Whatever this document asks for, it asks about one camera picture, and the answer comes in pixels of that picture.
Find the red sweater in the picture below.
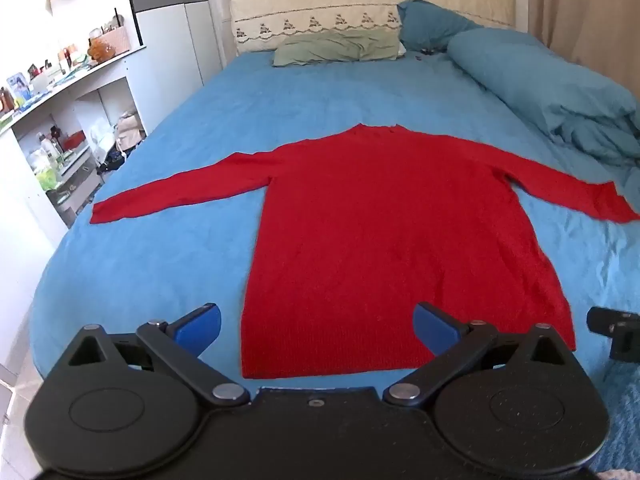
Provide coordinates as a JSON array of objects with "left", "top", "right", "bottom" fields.
[{"left": 90, "top": 122, "right": 640, "bottom": 380}]

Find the beige bag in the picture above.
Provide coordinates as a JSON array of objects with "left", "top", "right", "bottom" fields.
[{"left": 114, "top": 112, "right": 147, "bottom": 153}]

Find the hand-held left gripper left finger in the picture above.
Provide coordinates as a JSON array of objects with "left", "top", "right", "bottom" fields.
[{"left": 66, "top": 303, "right": 251, "bottom": 407}]

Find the green pillow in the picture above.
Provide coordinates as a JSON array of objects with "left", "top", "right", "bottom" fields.
[{"left": 272, "top": 27, "right": 407, "bottom": 68}]

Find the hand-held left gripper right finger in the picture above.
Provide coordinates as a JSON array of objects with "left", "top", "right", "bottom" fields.
[{"left": 382, "top": 302, "right": 577, "bottom": 407}]

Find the bed with blue sheet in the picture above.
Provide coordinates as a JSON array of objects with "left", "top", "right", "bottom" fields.
[{"left": 30, "top": 51, "right": 640, "bottom": 476}]

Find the blue duvet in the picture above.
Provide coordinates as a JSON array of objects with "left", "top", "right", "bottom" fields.
[{"left": 446, "top": 27, "right": 640, "bottom": 169}]

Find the blue picture card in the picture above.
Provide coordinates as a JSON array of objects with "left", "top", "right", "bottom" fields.
[{"left": 6, "top": 73, "right": 32, "bottom": 103}]

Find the brown plush figure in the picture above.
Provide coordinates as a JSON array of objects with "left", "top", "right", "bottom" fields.
[{"left": 88, "top": 40, "right": 116, "bottom": 64}]

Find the white shelf unit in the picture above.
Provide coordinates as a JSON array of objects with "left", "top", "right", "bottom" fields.
[{"left": 0, "top": 44, "right": 151, "bottom": 231}]

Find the green plastic bag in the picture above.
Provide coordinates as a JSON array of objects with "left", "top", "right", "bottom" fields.
[{"left": 35, "top": 164, "right": 63, "bottom": 192}]

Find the white wardrobe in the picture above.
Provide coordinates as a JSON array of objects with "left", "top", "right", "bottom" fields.
[{"left": 124, "top": 0, "right": 223, "bottom": 133}]

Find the beige curtain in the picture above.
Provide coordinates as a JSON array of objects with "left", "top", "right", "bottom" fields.
[{"left": 527, "top": 0, "right": 640, "bottom": 77}]

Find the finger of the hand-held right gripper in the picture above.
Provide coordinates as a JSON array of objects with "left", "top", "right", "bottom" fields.
[{"left": 586, "top": 305, "right": 640, "bottom": 362}]

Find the pink basket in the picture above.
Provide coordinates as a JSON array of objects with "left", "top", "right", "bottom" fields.
[{"left": 102, "top": 26, "right": 132, "bottom": 55}]

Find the dark blue pillow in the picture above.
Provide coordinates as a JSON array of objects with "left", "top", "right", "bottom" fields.
[{"left": 397, "top": 0, "right": 484, "bottom": 52}]

